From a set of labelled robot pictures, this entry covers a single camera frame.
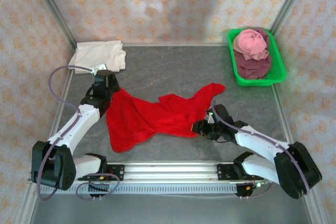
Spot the black cable connector block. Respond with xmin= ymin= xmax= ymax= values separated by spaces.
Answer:
xmin=88 ymin=182 xmax=111 ymax=200
xmin=235 ymin=182 xmax=265 ymax=200

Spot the folded white t-shirt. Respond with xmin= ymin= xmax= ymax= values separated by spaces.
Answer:
xmin=67 ymin=40 xmax=127 ymax=74

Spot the slotted grey cable duct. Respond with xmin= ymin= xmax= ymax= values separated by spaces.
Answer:
xmin=39 ymin=183 xmax=238 ymax=195

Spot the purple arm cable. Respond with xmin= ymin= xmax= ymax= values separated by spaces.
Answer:
xmin=211 ymin=105 xmax=312 ymax=200
xmin=36 ymin=65 xmax=121 ymax=202

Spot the aluminium table side rail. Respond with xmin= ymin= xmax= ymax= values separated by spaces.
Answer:
xmin=271 ymin=84 xmax=293 ymax=145
xmin=43 ymin=45 xmax=78 ymax=163

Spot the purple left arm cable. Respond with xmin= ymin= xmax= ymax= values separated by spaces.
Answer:
xmin=36 ymin=65 xmax=121 ymax=202

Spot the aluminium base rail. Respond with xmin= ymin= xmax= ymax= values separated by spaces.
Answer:
xmin=27 ymin=161 xmax=267 ymax=184

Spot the green plastic basket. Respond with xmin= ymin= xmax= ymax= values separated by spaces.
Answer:
xmin=227 ymin=28 xmax=287 ymax=87

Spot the crumpled pink t-shirt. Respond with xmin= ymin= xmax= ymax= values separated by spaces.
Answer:
xmin=233 ymin=29 xmax=270 ymax=61

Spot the red t-shirt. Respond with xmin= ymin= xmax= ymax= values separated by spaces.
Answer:
xmin=106 ymin=82 xmax=226 ymax=153

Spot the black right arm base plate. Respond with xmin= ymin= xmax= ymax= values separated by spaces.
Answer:
xmin=216 ymin=163 xmax=264 ymax=182

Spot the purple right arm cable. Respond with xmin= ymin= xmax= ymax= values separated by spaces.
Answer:
xmin=211 ymin=105 xmax=312 ymax=200

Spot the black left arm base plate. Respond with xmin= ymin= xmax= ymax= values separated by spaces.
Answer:
xmin=77 ymin=164 xmax=125 ymax=182

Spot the aluminium frame leg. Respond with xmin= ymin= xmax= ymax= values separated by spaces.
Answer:
xmin=301 ymin=192 xmax=329 ymax=224
xmin=14 ymin=183 xmax=37 ymax=224

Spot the aluminium table back rail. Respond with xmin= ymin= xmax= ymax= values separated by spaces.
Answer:
xmin=122 ymin=42 xmax=232 ymax=47

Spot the crumpled maroon t-shirt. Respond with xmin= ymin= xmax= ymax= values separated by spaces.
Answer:
xmin=234 ymin=29 xmax=272 ymax=80

